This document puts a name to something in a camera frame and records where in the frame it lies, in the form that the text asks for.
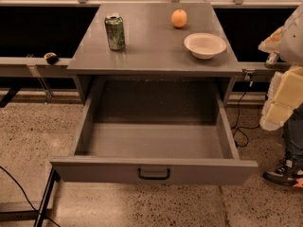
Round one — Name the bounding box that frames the orange fruit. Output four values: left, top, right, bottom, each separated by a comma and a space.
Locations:
171, 9, 187, 28

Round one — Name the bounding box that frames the grey top drawer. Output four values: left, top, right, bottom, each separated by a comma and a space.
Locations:
51, 77, 258, 185

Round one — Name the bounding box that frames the dark round object on rail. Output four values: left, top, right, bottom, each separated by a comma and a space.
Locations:
44, 52, 59, 64

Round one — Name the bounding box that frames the black metal floor stand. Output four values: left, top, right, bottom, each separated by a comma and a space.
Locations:
0, 167, 61, 227

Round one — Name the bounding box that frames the green soda can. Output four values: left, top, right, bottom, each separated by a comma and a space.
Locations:
104, 13, 125, 51

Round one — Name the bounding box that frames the black floor cable left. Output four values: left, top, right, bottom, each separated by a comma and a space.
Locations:
0, 166, 61, 227

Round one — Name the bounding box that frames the small clear bottle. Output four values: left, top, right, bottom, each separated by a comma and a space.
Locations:
265, 52, 279, 68

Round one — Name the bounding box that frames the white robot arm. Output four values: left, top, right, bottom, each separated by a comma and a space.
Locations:
258, 4, 303, 131

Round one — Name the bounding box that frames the black power cable with adapter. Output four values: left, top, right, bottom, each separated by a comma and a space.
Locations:
230, 79, 261, 148

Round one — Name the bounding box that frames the person's jeans leg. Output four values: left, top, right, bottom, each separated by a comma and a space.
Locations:
283, 104, 303, 167

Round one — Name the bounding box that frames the white bowl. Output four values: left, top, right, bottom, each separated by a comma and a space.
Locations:
184, 33, 227, 60

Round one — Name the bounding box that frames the person's sneaker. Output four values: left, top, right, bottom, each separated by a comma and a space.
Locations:
262, 160, 303, 188

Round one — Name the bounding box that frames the grey drawer cabinet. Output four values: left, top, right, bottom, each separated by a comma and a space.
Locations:
68, 3, 241, 101

